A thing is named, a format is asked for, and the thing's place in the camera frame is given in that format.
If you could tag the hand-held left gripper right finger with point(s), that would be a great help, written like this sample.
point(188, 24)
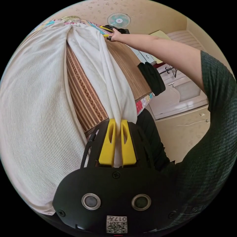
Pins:
point(128, 148)

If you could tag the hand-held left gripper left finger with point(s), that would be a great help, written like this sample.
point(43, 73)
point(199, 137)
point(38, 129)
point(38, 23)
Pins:
point(108, 146)

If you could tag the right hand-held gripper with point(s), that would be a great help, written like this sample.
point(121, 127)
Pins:
point(123, 31)

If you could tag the white long pants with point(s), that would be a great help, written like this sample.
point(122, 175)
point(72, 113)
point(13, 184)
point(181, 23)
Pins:
point(37, 111)

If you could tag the person's right forearm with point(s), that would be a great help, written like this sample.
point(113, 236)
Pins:
point(166, 49)

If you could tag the person's right hand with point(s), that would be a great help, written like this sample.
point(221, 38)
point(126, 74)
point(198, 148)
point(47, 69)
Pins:
point(116, 36)

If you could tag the black garment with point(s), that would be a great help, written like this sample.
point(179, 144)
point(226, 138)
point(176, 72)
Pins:
point(152, 79)

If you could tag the white cupboard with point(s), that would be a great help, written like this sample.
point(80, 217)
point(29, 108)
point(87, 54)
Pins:
point(185, 100)

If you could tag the person's body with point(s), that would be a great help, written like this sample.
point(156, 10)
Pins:
point(213, 140)

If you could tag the wall fan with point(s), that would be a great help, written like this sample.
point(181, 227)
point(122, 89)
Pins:
point(118, 20)

